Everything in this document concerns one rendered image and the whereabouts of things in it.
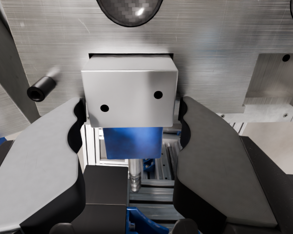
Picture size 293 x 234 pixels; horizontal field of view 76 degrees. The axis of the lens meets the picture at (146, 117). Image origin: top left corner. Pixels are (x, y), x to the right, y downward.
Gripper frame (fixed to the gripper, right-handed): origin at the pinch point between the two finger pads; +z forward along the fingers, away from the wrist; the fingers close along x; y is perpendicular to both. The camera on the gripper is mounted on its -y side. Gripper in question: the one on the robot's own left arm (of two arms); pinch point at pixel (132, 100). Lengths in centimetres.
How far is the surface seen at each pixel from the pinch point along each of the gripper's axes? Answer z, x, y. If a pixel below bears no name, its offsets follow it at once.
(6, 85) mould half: 5.5, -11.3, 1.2
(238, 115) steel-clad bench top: 10.4, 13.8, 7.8
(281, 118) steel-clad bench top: 10.4, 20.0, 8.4
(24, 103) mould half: 6.0, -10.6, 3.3
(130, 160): 0.9, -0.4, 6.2
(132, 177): 0.9, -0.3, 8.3
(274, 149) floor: 91, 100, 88
